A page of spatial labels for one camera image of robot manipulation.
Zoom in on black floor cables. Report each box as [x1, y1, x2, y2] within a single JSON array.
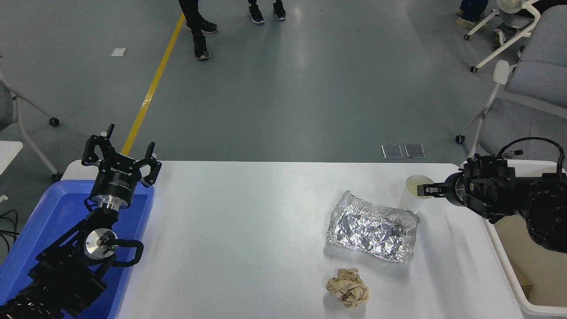
[[0, 210, 19, 253]]

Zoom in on crumpled tan paper ball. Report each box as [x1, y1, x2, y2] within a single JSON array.
[[326, 268, 369, 308]]

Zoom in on white wheeled chair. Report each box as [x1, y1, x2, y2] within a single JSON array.
[[464, 0, 542, 74]]

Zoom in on grey upholstered wheeled chair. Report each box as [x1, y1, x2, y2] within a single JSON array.
[[455, 4, 567, 163]]

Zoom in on seated person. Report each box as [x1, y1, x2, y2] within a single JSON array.
[[456, 0, 508, 47]]

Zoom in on blue plastic tray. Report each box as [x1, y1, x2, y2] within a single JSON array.
[[0, 179, 155, 319]]

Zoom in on crumpled silver foil tray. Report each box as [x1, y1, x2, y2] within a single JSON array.
[[326, 191, 421, 264]]

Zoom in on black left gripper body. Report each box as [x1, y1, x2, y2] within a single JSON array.
[[91, 153, 142, 204]]

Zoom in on small white side table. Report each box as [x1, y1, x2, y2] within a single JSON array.
[[0, 141, 23, 176]]

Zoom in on standing person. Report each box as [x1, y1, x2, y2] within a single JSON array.
[[179, 0, 218, 61], [248, 0, 287, 24]]

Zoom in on white-framed wheeled chair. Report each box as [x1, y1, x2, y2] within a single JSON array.
[[0, 53, 62, 182]]

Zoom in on white paper cup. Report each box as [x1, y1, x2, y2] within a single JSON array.
[[405, 175, 437, 200]]

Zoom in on large pale plastic bin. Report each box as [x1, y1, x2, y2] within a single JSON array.
[[461, 159, 567, 318]]

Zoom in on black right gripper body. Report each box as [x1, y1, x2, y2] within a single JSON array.
[[443, 172, 466, 207]]

